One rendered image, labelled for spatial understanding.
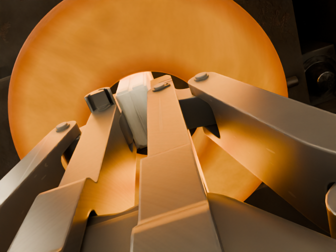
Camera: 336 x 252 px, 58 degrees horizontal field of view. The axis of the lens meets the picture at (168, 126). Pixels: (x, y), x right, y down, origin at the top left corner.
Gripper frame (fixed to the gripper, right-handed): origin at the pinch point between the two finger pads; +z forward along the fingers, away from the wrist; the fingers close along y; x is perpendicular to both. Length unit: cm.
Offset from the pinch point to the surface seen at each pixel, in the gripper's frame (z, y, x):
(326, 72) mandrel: 19.1, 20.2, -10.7
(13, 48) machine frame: 24.3, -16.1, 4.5
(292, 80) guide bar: 16.7, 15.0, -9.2
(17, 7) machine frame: 24.5, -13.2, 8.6
